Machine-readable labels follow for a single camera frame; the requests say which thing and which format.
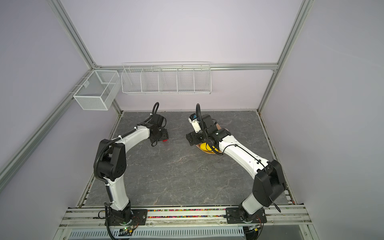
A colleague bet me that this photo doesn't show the yellow fake fruit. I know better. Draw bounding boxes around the yellow fake fruit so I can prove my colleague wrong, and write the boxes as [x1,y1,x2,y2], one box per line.
[198,143,215,154]

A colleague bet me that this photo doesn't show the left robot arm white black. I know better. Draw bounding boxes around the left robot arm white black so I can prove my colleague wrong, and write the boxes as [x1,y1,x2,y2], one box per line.
[94,102,169,225]

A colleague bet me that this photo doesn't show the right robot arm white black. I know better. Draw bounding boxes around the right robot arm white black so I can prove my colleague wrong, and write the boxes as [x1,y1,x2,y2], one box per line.
[186,104,287,223]

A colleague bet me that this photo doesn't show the peach faceted fruit bowl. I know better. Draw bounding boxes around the peach faceted fruit bowl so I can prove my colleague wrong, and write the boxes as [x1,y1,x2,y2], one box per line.
[194,119,232,156]

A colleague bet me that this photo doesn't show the small white mesh basket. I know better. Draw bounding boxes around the small white mesh basket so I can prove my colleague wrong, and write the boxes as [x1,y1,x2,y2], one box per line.
[74,70,122,111]

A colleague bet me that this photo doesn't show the white vent grille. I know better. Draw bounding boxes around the white vent grille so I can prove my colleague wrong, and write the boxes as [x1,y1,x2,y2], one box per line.
[67,226,245,240]

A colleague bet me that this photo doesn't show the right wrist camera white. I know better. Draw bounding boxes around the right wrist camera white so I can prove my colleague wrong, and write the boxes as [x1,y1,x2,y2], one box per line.
[189,113,202,133]

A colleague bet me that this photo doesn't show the long white wire basket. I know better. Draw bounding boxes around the long white wire basket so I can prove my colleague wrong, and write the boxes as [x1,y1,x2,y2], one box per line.
[121,62,212,95]

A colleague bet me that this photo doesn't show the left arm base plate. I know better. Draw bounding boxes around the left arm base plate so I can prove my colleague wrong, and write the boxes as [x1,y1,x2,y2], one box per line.
[107,209,148,227]

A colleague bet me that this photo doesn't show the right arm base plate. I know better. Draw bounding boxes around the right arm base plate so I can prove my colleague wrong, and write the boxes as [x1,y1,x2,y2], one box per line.
[224,207,267,224]

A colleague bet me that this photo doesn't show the aluminium front mounting rail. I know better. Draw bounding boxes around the aluminium front mounting rail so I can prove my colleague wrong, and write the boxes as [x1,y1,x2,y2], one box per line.
[59,205,312,229]

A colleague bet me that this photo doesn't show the aluminium cage frame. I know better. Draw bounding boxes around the aluminium cage frame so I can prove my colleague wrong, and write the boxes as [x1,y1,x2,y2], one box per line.
[1,1,314,190]

